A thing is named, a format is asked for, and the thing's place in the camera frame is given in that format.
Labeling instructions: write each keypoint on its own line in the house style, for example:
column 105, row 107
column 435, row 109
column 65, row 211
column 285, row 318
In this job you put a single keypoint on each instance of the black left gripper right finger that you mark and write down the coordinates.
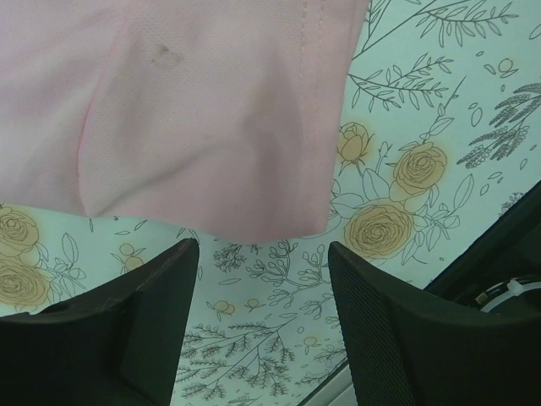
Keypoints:
column 406, row 346

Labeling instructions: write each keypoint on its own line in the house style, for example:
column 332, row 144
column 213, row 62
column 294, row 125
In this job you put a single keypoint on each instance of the aluminium frame rail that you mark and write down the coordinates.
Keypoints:
column 336, row 390

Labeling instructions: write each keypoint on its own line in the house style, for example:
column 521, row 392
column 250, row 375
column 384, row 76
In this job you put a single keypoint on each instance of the pink t shirt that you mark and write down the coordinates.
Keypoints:
column 220, row 116

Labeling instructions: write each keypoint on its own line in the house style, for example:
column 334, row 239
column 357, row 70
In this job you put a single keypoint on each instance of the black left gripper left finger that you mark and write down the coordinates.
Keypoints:
column 117, row 344

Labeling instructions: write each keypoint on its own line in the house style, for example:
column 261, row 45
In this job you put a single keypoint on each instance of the floral patterned table mat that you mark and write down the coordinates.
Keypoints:
column 439, row 136

